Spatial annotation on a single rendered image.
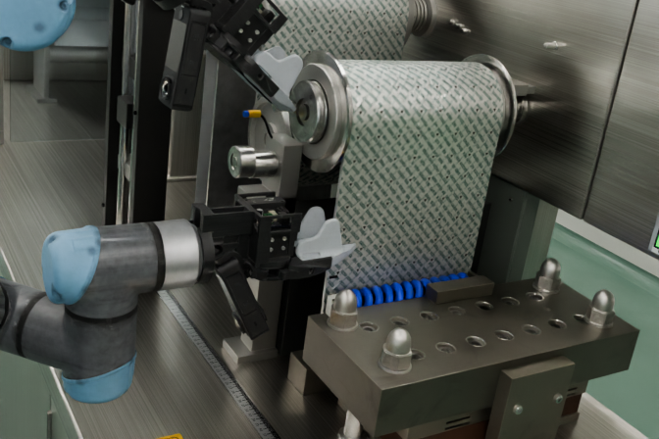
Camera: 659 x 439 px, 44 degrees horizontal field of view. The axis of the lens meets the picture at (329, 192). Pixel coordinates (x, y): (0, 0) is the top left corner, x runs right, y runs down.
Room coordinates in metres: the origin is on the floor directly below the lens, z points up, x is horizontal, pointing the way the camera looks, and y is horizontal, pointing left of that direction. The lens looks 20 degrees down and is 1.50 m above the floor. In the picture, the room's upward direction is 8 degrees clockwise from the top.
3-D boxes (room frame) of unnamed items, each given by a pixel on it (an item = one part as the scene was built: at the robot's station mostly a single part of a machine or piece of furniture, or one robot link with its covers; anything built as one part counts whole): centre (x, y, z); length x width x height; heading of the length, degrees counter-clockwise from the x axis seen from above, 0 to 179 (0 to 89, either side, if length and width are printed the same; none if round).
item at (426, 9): (1.32, -0.08, 1.33); 0.07 x 0.07 x 0.07; 33
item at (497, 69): (1.09, -0.19, 1.25); 0.15 x 0.01 x 0.15; 33
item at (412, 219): (0.97, -0.11, 1.11); 0.23 x 0.01 x 0.18; 123
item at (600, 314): (0.94, -0.37, 1.05); 0.04 x 0.04 x 0.04
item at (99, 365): (0.76, 0.24, 1.01); 0.11 x 0.08 x 0.11; 74
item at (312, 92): (0.95, 0.04, 1.25); 0.07 x 0.02 x 0.07; 33
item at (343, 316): (0.84, -0.04, 1.05); 0.04 x 0.04 x 0.04
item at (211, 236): (0.84, 0.09, 1.12); 0.12 x 0.08 x 0.09; 123
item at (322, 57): (0.96, 0.03, 1.25); 0.15 x 0.01 x 0.15; 33
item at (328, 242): (0.89, -0.01, 1.11); 0.09 x 0.03 x 0.06; 122
